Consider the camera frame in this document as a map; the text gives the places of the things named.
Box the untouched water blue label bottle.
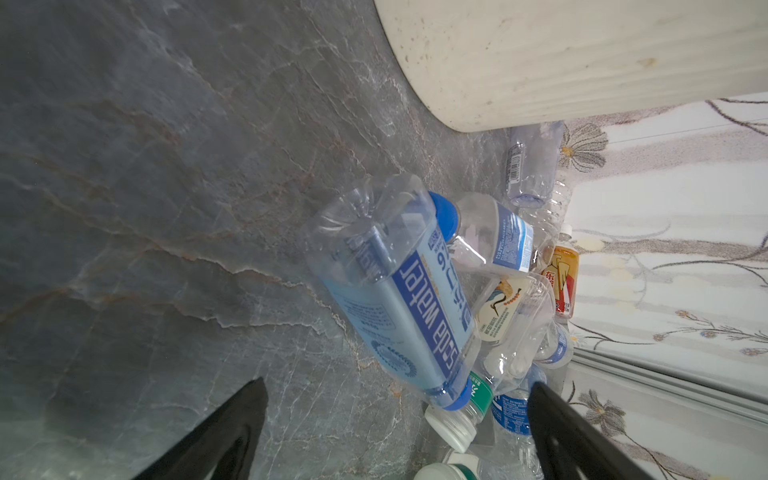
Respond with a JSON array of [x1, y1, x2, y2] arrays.
[[430, 192, 534, 276]]

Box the orange red label bottle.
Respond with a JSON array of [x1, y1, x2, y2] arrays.
[[543, 224, 580, 325]]

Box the Pepsi blue label bottle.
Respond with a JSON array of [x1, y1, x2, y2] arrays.
[[534, 321, 575, 370]]

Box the purple tinted Cancer bottle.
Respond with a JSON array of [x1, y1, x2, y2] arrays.
[[506, 121, 565, 209]]

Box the cream waste bin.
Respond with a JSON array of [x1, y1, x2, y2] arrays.
[[376, 1, 767, 133]]

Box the clear bottle green label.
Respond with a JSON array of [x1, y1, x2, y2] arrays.
[[413, 450, 536, 480]]

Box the soda water blue label bottle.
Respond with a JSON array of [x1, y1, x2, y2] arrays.
[[298, 173, 479, 411]]

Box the clear ribbed bottle white cap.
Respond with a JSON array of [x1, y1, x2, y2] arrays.
[[528, 170, 572, 246]]

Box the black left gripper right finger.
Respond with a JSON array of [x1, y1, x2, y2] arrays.
[[527, 382, 651, 480]]

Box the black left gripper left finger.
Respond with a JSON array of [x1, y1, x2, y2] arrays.
[[136, 378, 269, 479]]

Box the clear square bottle green band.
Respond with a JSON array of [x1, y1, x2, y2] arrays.
[[424, 274, 555, 453]]

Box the blue label white cap bottle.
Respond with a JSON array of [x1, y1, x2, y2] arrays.
[[491, 364, 547, 479]]

